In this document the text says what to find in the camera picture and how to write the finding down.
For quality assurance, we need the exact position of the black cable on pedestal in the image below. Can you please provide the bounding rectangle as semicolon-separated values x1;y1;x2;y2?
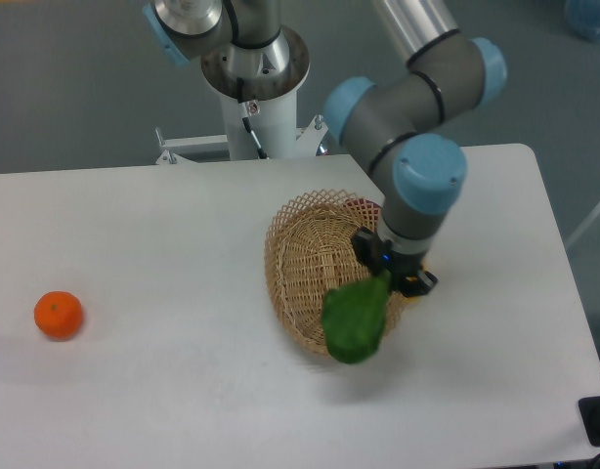
235;76;271;160

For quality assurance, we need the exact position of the yellow toy fruit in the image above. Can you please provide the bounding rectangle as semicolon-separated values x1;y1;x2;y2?
402;262;434;304

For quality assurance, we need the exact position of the orange mandarin fruit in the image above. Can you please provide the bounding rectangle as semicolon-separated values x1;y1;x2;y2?
33;291;84;340

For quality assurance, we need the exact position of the purple toy vegetable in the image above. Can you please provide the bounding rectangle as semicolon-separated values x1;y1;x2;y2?
344;197;380;212

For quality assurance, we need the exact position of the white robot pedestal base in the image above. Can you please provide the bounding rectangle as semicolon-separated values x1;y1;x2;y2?
155;89;328;165

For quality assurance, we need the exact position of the green leafy bok choy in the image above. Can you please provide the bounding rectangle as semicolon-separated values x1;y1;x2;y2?
321;271;391;364

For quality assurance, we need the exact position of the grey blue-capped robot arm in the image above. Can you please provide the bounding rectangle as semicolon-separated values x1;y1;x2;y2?
143;1;507;297

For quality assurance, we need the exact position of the blue bag in corner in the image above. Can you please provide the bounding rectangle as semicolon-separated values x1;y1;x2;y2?
564;0;600;44

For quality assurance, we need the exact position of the woven wicker basket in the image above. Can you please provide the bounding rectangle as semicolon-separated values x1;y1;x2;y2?
264;190;380;357

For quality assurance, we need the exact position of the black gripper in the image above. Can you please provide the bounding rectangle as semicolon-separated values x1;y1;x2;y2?
351;227;438;297

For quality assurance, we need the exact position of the black device at table edge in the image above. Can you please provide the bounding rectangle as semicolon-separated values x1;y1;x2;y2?
578;396;600;447

